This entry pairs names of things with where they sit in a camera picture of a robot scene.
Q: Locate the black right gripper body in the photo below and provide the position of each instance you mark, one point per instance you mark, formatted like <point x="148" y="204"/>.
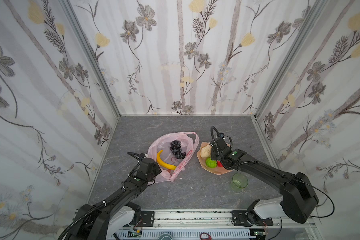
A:
<point x="215" y="149"/>

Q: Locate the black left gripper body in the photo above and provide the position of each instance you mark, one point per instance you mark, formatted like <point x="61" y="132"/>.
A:
<point x="154" y="169"/>

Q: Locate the red fake apple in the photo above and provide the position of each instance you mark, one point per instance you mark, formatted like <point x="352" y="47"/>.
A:
<point x="220" y="164"/>

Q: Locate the peach scalloped plate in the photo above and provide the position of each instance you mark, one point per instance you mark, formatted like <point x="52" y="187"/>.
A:
<point x="217" y="170"/>

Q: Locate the green fake fruit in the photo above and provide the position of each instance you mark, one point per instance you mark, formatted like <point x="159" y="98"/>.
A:
<point x="211" y="163"/>

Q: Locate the beige fake fruit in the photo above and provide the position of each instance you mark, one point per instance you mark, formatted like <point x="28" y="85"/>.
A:
<point x="205" y="151"/>

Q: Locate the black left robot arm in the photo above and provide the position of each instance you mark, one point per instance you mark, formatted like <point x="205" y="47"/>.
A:
<point x="103" y="219"/>

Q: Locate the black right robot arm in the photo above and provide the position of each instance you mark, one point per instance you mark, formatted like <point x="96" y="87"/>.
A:
<point x="298" y="196"/>

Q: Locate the yellow fake banana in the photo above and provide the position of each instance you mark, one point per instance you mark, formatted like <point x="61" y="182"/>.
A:
<point x="164" y="164"/>

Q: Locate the dark fake grape bunch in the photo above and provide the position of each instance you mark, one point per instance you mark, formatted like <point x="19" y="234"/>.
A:
<point x="176" y="150"/>

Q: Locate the green translucent plastic cup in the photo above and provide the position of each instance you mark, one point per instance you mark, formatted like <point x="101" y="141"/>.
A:
<point x="239" y="182"/>

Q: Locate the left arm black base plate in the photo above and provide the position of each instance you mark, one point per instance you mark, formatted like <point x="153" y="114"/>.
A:
<point x="146" y="219"/>

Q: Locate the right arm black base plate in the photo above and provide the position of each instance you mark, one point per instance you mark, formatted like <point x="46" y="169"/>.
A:
<point x="243" y="218"/>

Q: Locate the aluminium frame rail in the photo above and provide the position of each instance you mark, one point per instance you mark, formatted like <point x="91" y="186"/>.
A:
<point x="214" y="225"/>

